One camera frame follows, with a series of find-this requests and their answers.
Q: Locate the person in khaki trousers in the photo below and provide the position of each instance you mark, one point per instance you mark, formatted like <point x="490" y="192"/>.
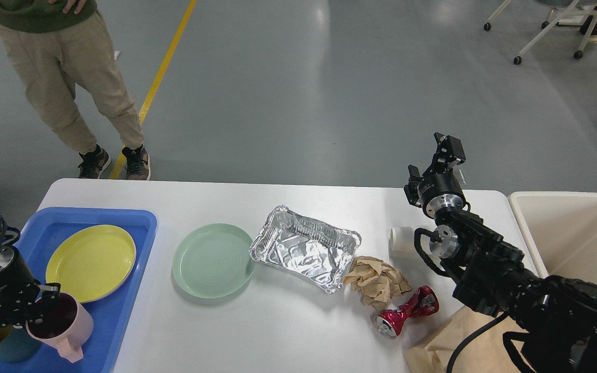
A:
<point x="56" y="46"/>

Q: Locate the white paper cup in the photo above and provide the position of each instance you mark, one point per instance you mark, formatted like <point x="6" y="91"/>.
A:
<point x="401" y="239"/>

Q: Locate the pink mug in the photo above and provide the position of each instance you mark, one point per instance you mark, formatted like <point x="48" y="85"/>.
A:
<point x="64" y="327"/>

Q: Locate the crumpled brown paper ball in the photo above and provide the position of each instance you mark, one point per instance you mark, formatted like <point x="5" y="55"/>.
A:
<point x="378" y="281"/>

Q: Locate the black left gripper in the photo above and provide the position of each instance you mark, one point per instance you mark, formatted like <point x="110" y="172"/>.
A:
<point x="20" y="295"/>

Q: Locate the white chair base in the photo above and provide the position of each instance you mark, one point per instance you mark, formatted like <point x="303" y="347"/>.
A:
<point x="566" y="10"/>

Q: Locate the teal yellow cup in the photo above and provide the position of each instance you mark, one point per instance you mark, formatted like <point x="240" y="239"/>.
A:
<point x="16" y="345"/>

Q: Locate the brown paper bag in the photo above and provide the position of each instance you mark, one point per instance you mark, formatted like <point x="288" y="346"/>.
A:
<point x="484" y="354"/>

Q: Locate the crushed red can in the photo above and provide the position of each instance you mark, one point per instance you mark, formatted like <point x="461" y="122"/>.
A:
<point x="422" y="303"/>

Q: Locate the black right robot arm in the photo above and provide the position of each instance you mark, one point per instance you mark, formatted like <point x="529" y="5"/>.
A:
<point x="558" y="315"/>

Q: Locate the yellow plate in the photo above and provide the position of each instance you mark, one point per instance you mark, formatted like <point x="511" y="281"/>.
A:
<point x="92" y="263"/>

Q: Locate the mint green plate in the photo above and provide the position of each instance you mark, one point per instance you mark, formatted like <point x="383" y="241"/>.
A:
<point x="213" y="261"/>

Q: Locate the beige plastic bin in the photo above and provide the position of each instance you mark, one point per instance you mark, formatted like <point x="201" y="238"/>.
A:
<point x="560" y="232"/>

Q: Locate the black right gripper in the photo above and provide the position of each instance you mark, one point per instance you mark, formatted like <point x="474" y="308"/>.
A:
<point x="439" y="183"/>

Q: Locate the aluminium foil tray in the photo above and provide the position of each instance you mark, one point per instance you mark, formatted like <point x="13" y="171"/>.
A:
<point x="306" y="247"/>

